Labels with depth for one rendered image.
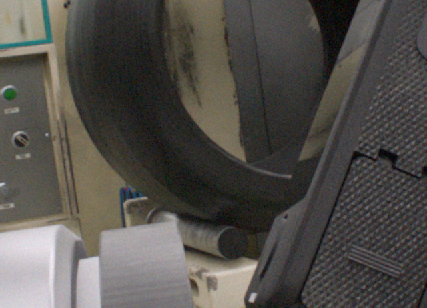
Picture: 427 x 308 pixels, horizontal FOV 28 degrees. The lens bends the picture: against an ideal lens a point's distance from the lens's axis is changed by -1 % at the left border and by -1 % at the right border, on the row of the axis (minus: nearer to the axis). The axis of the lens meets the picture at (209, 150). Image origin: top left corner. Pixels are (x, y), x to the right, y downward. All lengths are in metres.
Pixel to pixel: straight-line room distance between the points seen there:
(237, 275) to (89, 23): 0.41
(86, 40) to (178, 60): 0.37
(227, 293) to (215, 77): 0.51
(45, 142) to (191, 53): 0.46
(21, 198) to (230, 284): 0.78
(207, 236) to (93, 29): 0.33
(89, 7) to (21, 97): 0.69
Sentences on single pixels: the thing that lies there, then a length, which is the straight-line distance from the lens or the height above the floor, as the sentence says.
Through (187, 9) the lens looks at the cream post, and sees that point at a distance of 1.60.
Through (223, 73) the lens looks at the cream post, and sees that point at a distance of 1.61.
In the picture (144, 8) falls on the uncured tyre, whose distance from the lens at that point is 1.20.
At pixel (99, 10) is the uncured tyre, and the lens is 1.22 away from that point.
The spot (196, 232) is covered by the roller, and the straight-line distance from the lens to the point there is 1.31.
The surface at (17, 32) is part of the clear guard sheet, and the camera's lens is 1.90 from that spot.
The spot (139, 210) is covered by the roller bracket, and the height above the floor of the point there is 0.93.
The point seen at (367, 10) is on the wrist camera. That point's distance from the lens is 0.15.
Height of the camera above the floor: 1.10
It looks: 3 degrees down
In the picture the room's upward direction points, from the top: 8 degrees counter-clockwise
